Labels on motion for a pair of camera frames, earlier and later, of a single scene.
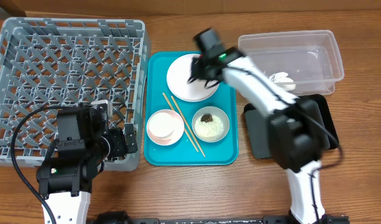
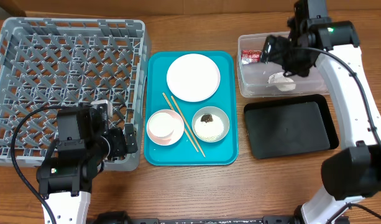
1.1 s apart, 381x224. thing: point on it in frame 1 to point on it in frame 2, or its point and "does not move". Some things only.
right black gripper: [203, 72] to [292, 65]
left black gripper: [120, 149] does not move
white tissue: [281, 79] does not move
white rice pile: [209, 131] does not move
